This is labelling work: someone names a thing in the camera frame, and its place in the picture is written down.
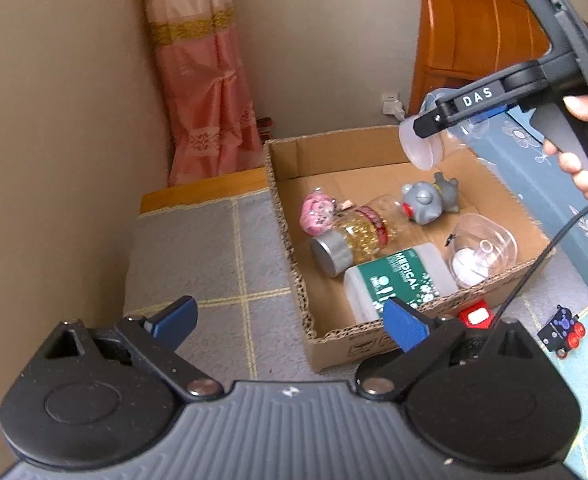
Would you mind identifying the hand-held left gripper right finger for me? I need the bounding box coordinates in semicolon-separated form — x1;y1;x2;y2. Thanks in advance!
356;296;569;403

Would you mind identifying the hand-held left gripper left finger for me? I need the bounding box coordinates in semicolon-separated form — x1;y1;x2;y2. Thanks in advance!
24;296;225;403

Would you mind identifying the frosted plastic cup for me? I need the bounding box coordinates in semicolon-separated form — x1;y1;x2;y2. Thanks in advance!
399;87;474;171

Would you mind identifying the white green-label bottle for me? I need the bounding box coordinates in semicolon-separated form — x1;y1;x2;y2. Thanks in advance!
344;242;459;326

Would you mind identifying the grey elephant toy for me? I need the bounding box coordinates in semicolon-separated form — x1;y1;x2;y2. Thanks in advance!
400;171;462;226

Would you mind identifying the cardboard box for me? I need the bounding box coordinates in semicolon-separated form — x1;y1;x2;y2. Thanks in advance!
263;125;557;373

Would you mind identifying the clear round container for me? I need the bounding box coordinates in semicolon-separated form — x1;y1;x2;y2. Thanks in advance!
446;213;518;288

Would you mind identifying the clear capsule bottle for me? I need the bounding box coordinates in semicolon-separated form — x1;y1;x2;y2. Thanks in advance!
310;194;409;277

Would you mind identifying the pink pig keychain toy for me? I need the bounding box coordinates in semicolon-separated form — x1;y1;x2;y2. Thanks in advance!
300;189;352;237

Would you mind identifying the person's right hand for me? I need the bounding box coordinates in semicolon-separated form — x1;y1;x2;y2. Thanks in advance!
544;95;588;203

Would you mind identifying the plaid grey teal blanket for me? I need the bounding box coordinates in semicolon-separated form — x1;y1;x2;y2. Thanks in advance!
124;190;588;480

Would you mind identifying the red toy car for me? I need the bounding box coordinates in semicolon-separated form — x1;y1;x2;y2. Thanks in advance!
458;300;497;331

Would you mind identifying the wooden headboard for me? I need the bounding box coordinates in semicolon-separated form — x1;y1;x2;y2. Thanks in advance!
408;0;588;116

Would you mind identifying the black toy train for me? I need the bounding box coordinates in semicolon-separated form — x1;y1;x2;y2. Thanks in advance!
537;305;587;358

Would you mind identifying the pink curtain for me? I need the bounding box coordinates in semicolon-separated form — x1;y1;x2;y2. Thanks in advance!
136;0;265;187

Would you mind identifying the white wall plug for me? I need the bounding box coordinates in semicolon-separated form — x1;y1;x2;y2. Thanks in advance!
380;91;409;121

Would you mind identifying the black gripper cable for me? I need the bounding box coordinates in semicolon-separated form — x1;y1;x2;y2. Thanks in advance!
478;195;588;356

